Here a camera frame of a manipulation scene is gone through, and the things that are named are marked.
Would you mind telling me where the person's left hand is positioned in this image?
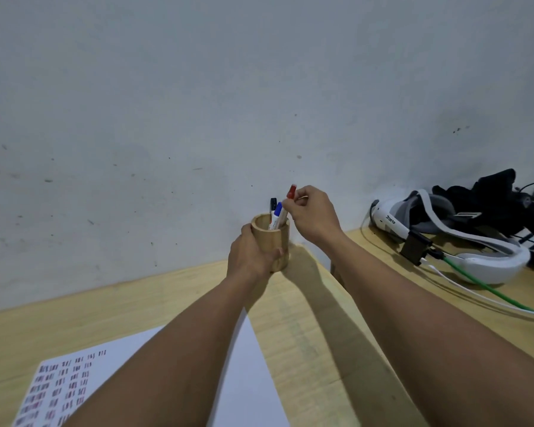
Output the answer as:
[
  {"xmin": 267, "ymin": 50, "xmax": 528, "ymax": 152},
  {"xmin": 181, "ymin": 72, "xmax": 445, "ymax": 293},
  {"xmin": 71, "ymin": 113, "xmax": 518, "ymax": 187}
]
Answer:
[{"xmin": 226, "ymin": 224, "xmax": 284, "ymax": 283}]

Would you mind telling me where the person's right hand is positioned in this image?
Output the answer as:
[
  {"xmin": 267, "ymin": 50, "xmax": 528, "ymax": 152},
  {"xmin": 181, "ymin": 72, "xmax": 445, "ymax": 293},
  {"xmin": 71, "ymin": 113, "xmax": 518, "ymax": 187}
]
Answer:
[{"xmin": 282, "ymin": 185, "xmax": 344, "ymax": 246}]

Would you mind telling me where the red capped marker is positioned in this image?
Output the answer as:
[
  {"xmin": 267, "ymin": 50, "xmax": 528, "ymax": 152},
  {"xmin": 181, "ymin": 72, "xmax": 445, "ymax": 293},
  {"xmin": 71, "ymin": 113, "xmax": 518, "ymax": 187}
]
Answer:
[{"xmin": 276, "ymin": 184, "xmax": 298, "ymax": 230}]

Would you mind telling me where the wooden pen holder cup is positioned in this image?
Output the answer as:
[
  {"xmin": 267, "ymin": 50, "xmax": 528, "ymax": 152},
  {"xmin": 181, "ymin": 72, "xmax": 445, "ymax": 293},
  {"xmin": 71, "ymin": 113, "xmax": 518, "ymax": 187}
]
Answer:
[{"xmin": 250, "ymin": 213, "xmax": 291, "ymax": 273}]

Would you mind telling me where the person's right forearm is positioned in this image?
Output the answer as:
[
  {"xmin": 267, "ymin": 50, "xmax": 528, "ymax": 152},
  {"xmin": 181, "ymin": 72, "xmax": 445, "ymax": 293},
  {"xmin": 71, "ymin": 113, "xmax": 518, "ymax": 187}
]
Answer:
[{"xmin": 314, "ymin": 229, "xmax": 534, "ymax": 427}]

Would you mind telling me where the person's left forearm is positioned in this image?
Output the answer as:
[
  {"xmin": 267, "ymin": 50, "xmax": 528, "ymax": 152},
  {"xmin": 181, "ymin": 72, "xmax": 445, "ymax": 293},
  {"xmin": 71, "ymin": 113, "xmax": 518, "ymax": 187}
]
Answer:
[{"xmin": 64, "ymin": 267, "xmax": 271, "ymax": 427}]

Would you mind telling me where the black box adapter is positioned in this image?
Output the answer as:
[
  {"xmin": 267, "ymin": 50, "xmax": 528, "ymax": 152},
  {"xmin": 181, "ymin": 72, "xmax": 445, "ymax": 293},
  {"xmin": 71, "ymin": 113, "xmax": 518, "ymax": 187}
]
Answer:
[{"xmin": 400, "ymin": 229, "xmax": 446, "ymax": 266}]

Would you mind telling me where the white headset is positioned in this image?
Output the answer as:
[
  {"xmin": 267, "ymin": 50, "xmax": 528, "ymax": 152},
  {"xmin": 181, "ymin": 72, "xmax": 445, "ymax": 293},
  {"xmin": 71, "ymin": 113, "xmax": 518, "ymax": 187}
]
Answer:
[{"xmin": 369, "ymin": 189, "xmax": 531, "ymax": 284}]

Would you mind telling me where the white paper sheet with marks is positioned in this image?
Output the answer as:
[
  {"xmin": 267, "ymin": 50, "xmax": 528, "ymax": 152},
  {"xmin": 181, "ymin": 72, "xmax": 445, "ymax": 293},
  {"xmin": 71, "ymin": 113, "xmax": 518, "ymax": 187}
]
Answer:
[{"xmin": 11, "ymin": 307, "xmax": 291, "ymax": 427}]

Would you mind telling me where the black cloth bundle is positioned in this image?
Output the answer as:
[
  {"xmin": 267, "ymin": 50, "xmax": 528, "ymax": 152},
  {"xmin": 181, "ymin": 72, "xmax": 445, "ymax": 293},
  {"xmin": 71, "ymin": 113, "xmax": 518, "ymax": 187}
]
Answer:
[{"xmin": 432, "ymin": 169, "xmax": 534, "ymax": 268}]

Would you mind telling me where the white cable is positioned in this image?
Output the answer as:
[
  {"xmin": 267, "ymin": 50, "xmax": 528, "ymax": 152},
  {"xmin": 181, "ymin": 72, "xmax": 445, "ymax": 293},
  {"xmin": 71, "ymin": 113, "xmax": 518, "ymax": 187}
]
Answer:
[{"xmin": 420, "ymin": 261, "xmax": 534, "ymax": 320}]

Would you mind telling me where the green cable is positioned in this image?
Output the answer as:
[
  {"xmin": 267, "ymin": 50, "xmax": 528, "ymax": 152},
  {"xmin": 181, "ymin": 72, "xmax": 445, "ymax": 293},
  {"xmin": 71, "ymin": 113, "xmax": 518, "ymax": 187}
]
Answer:
[{"xmin": 443, "ymin": 257, "xmax": 534, "ymax": 317}]

